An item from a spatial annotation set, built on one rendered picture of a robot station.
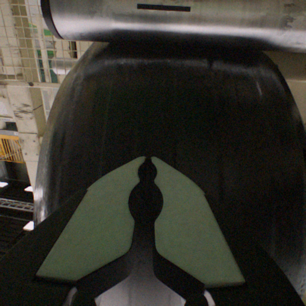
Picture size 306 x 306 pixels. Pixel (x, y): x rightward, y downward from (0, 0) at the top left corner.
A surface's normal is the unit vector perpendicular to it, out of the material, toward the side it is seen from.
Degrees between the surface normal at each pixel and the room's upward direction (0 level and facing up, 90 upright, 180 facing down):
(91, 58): 143
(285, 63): 90
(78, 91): 133
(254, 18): 88
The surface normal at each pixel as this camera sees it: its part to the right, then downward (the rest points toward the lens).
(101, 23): -0.02, 0.73
